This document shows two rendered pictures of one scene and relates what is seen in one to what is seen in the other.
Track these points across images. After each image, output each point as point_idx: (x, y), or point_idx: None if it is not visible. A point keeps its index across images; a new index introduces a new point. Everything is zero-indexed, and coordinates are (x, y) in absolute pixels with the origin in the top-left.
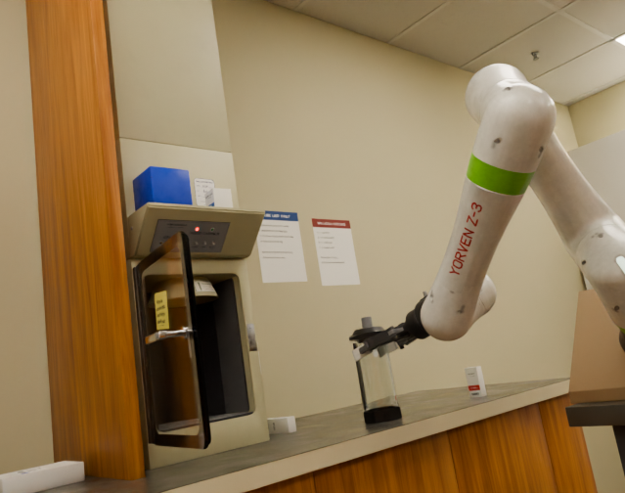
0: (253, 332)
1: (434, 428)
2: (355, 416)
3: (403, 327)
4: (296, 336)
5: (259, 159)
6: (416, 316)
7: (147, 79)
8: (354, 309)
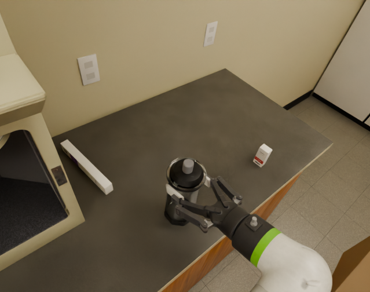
0: (61, 171)
1: (212, 247)
2: (165, 156)
3: (217, 225)
4: (137, 42)
5: None
6: (232, 241)
7: None
8: (198, 7)
